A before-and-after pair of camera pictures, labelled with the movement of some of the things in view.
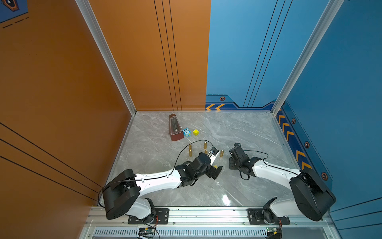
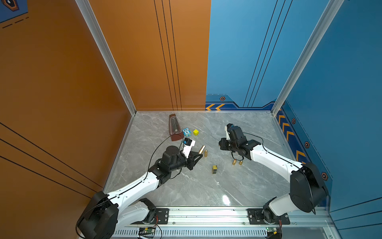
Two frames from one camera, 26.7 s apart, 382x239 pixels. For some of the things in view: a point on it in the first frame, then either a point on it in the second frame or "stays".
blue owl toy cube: x=187 y=132 stays
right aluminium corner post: x=321 y=29 stays
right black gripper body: x=234 y=165 -> x=225 y=145
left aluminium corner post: x=92 y=20 stays
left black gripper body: x=210 y=173 -> x=189 y=162
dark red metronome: x=174 y=128 stays
